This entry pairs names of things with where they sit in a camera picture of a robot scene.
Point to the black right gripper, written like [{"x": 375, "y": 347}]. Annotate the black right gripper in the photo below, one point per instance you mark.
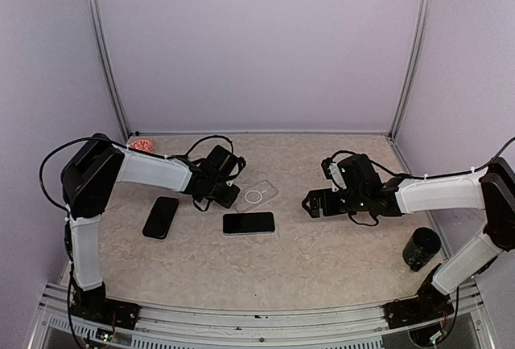
[{"x": 315, "y": 195}]

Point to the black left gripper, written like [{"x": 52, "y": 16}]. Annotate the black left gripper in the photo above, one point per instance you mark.
[{"x": 228, "y": 200}]

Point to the clear magsafe phone case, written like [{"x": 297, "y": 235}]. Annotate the clear magsafe phone case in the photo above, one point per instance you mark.
[{"x": 255, "y": 195}]

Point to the silver-edged phone black screen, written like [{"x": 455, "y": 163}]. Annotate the silver-edged phone black screen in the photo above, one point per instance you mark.
[{"x": 248, "y": 223}]

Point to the small silver-edged phone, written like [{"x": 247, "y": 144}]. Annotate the small silver-edged phone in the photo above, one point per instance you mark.
[{"x": 161, "y": 217}]

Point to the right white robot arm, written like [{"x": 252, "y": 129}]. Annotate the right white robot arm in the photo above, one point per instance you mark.
[{"x": 357, "y": 187}]

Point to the red patterned bowl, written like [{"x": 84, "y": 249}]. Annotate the red patterned bowl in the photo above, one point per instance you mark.
[{"x": 142, "y": 144}]

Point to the dark green cup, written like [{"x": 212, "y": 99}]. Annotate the dark green cup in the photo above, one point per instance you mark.
[{"x": 422, "y": 246}]

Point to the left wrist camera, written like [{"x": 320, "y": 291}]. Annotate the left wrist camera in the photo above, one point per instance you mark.
[{"x": 224, "y": 165}]

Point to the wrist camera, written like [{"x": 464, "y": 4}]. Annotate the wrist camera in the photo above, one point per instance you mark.
[
  {"x": 332, "y": 172},
  {"x": 224, "y": 165}
]

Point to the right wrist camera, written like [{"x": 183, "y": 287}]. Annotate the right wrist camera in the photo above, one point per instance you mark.
[{"x": 332, "y": 172}]

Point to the aluminium table edge rail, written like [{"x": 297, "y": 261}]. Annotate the aluminium table edge rail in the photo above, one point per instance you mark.
[{"x": 161, "y": 326}]

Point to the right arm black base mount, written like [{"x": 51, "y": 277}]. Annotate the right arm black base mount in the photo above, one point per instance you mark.
[{"x": 426, "y": 305}]

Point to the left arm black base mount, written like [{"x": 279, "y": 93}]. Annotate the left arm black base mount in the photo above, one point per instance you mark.
[{"x": 93, "y": 305}]

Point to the left aluminium frame post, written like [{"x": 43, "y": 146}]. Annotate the left aluminium frame post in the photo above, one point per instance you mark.
[{"x": 107, "y": 68}]

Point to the aluminium frame post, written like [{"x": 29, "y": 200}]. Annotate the aluminium frame post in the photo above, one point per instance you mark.
[
  {"x": 107, "y": 68},
  {"x": 424, "y": 9}
]

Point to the right aluminium frame post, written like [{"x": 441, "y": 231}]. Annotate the right aluminium frame post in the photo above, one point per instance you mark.
[{"x": 424, "y": 9}]

